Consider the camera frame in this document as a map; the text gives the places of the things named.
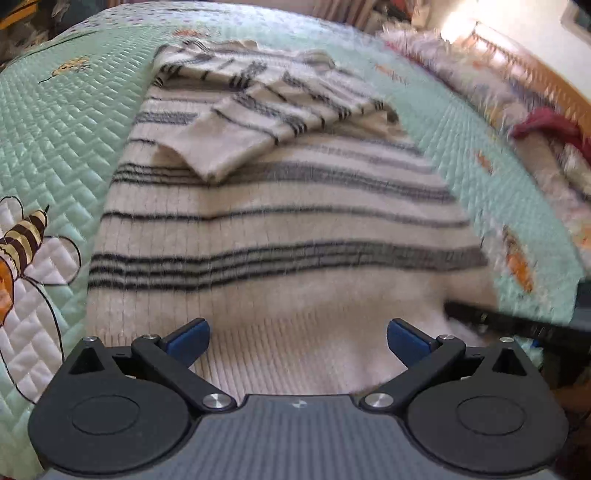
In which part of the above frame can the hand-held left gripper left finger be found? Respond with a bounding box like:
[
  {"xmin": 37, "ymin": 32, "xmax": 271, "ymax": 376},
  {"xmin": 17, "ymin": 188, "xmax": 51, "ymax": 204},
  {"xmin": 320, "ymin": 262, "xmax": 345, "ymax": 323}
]
[{"xmin": 69, "ymin": 318, "xmax": 237, "ymax": 413}]

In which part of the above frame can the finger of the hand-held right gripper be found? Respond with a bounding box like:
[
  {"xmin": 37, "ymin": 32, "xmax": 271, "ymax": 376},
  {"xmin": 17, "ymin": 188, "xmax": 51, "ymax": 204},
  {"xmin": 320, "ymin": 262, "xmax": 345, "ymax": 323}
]
[{"xmin": 443, "ymin": 300, "xmax": 579, "ymax": 345}]

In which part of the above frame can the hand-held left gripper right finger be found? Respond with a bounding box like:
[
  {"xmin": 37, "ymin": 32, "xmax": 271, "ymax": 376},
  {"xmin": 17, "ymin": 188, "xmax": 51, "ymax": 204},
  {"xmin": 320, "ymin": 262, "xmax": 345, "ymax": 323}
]
[{"xmin": 360, "ymin": 318, "xmax": 529, "ymax": 411}]

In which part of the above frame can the white black-striped sweater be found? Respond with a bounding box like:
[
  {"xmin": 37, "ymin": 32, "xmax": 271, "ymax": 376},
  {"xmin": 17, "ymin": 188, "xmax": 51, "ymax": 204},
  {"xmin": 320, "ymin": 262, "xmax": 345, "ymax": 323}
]
[{"xmin": 85, "ymin": 39, "xmax": 500, "ymax": 398}]

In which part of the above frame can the red striped cloth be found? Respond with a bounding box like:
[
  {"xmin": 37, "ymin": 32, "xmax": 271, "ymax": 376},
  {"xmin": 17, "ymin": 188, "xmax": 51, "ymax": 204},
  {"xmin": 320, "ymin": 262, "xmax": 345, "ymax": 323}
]
[{"xmin": 509, "ymin": 108, "xmax": 591, "ymax": 158}]

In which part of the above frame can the floral duvet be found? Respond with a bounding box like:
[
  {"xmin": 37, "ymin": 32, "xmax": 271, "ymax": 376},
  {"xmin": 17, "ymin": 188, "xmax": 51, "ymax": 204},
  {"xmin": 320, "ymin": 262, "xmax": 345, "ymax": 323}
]
[{"xmin": 376, "ymin": 25, "xmax": 591, "ymax": 241}]

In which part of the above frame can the green quilted bee bedspread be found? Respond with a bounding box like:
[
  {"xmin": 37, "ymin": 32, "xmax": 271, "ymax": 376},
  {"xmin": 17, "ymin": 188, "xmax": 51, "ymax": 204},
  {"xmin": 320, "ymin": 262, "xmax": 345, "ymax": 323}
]
[{"xmin": 0, "ymin": 0, "xmax": 585, "ymax": 472}]

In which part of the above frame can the wooden headboard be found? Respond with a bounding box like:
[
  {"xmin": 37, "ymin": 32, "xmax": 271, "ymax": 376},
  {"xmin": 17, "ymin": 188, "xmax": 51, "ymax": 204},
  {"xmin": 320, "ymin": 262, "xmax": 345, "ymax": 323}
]
[{"xmin": 471, "ymin": 22, "xmax": 591, "ymax": 123}]

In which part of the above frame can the framed picture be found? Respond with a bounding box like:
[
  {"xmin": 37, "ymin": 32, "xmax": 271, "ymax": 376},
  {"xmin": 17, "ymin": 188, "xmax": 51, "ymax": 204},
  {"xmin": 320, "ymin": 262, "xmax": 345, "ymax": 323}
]
[{"xmin": 560, "ymin": 0, "xmax": 591, "ymax": 34}]

